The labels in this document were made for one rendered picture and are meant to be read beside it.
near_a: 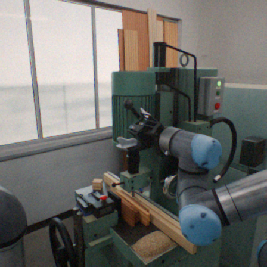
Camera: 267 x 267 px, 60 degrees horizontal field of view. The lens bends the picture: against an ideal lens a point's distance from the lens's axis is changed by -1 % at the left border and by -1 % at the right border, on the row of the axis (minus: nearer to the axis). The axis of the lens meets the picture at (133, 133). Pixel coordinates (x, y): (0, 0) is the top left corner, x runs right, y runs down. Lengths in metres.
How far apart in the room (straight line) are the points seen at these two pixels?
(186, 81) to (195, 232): 0.66
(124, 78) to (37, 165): 1.60
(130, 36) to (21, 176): 1.69
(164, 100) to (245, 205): 0.60
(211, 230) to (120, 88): 0.59
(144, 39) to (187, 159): 2.23
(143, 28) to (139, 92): 1.91
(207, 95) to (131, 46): 1.60
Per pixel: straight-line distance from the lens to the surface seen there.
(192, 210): 0.47
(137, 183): 1.03
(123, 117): 0.89
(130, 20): 2.63
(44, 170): 2.34
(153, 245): 0.88
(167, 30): 2.93
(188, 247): 0.91
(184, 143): 0.56
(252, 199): 0.48
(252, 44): 3.17
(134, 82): 0.86
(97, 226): 0.96
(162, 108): 0.96
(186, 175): 0.58
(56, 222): 0.98
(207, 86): 1.03
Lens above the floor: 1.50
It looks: 15 degrees down
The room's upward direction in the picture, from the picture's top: straight up
